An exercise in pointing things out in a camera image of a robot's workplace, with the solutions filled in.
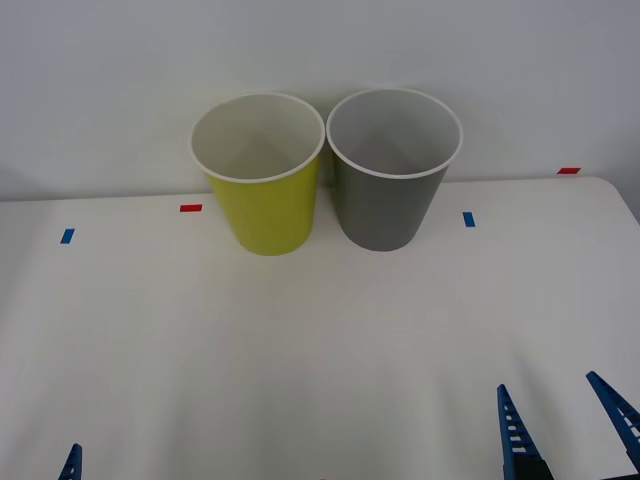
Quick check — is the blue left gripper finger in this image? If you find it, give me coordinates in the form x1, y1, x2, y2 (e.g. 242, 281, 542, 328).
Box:
56, 442, 84, 480

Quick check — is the grey plastic bin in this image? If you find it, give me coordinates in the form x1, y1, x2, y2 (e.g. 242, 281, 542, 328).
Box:
325, 87, 465, 253

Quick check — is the yellow-green plastic bin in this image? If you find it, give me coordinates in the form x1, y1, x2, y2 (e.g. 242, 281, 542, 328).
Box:
188, 91, 327, 257

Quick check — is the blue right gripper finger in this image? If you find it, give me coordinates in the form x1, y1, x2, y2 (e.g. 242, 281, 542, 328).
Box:
585, 370, 640, 472
496, 383, 555, 480

